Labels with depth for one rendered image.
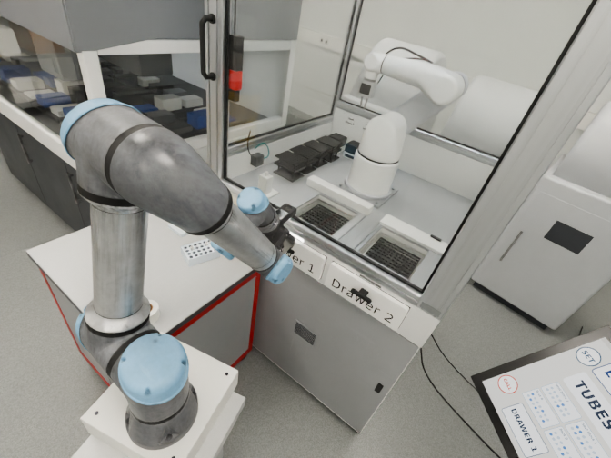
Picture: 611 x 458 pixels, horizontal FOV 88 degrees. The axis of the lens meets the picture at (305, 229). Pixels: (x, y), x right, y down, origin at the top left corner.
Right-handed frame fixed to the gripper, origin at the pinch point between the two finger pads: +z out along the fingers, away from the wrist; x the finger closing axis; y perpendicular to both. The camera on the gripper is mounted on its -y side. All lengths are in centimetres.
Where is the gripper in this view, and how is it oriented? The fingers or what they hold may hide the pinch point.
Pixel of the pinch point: (287, 241)
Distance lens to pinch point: 112.7
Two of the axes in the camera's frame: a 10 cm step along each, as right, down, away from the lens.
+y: -5.7, 7.9, -2.3
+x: 8.0, 4.7, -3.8
